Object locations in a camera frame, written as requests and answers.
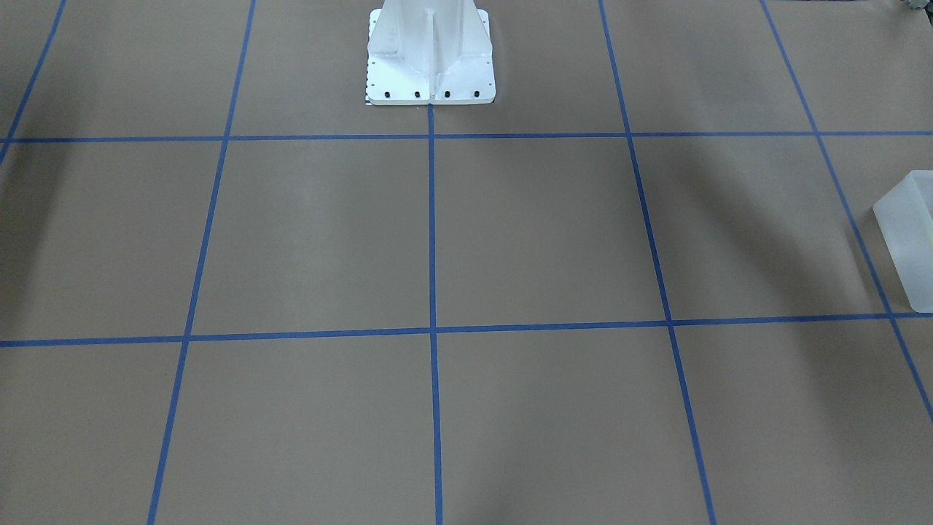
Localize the translucent plastic storage box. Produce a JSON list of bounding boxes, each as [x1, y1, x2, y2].
[[873, 170, 932, 314]]

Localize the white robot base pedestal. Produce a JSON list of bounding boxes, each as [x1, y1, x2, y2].
[[364, 1, 496, 106]]

